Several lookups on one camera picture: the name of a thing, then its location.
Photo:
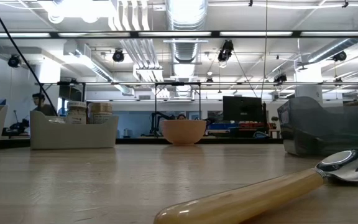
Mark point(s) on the gold lid spice jar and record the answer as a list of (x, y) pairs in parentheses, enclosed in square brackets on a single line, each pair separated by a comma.
[(100, 113)]

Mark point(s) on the white lid spice jar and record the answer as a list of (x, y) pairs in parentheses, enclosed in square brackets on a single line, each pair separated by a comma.
[(76, 113)]

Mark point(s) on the person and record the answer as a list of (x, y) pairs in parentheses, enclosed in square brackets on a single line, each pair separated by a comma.
[(181, 117), (43, 107)]

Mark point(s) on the orange bowl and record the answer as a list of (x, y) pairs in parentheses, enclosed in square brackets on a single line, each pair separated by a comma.
[(183, 132)]

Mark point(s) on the black monitor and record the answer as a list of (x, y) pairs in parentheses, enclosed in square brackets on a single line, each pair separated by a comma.
[(244, 109)]

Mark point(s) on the black ceiling spotlight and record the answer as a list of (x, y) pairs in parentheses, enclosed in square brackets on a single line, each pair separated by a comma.
[(340, 56), (14, 61), (225, 51), (280, 78), (118, 56)]

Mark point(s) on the black plastic tray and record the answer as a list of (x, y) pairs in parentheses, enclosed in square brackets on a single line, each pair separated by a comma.
[(322, 130)]

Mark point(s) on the black background rig frame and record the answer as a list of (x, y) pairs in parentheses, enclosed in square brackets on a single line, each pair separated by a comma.
[(83, 93), (155, 96)]

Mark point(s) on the silver ventilation duct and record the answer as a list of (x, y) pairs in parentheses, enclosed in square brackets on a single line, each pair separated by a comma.
[(185, 46)]

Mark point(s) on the black aluminium rig frame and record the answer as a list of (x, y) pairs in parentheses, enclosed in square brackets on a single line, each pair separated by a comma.
[(216, 34)]

